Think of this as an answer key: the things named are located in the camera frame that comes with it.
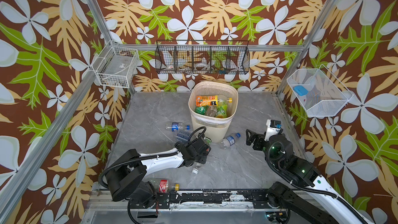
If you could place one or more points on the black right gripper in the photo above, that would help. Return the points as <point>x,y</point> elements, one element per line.
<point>258,140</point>

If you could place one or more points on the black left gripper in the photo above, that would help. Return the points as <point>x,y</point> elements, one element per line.
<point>204,157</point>

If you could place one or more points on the soda water bottle blue cap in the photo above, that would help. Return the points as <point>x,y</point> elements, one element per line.
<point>182,135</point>

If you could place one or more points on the clear Pepsi bottle blue label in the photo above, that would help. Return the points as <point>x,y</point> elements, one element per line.
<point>177,126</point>

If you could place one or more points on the green bottle yellow cap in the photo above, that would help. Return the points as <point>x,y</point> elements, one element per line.
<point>201,110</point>

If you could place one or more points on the lime green label tea bottle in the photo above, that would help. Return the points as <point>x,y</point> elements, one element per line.
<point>222,112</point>

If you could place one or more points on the orange label juice bottle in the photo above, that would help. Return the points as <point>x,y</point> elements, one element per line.
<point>212,100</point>

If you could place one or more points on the clear bottle red label yellow cap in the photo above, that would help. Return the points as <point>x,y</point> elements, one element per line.
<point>163,185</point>

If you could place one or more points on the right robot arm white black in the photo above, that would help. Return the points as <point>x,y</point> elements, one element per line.
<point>309,194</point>

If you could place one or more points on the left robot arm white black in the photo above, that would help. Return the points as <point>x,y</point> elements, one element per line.
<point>124,178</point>

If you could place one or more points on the cream slatted plastic bin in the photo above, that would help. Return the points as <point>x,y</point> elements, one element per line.
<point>216,128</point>

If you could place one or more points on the blue item in right basket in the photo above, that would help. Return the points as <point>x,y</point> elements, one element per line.
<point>300,90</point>

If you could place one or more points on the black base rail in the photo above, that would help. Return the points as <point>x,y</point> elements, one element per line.
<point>246,199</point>

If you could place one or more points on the aluminium frame post back right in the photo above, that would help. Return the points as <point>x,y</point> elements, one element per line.
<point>318,24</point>

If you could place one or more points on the aluminium frame post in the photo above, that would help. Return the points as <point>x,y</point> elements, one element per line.
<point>103,30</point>
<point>318,24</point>

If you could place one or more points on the white wire basket right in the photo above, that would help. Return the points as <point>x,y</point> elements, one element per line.
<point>327,94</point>

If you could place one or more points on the white wire basket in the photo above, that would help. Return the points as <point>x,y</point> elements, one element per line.
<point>115,65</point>
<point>327,94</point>

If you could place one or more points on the aluminium frame rail back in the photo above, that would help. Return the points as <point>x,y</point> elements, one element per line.
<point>255,48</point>

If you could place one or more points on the black wire wall basket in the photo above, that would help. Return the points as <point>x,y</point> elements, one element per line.
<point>202,57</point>

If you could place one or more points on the white wire basket left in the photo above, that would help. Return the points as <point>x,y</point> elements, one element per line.
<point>115,65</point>

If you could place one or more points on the aluminium frame post back left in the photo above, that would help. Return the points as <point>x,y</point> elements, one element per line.
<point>103,30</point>

